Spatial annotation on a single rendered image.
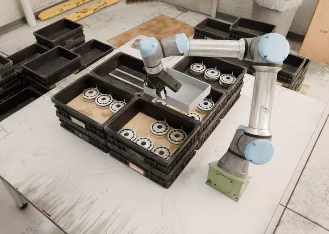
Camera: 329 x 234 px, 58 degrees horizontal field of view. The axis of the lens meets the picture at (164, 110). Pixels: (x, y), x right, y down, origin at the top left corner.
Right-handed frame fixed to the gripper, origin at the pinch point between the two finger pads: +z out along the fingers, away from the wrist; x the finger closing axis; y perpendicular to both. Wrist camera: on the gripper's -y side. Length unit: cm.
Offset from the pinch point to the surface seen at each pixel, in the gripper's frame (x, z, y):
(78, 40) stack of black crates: -68, 83, 161
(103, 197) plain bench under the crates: 52, 24, 9
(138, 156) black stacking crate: 27.8, 15.9, 1.6
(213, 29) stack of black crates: -173, 124, 63
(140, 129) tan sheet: 12.4, 22.1, 12.4
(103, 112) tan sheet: 12.7, 21.9, 39.0
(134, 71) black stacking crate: -28, 34, 48
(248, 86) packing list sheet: -65, 59, -19
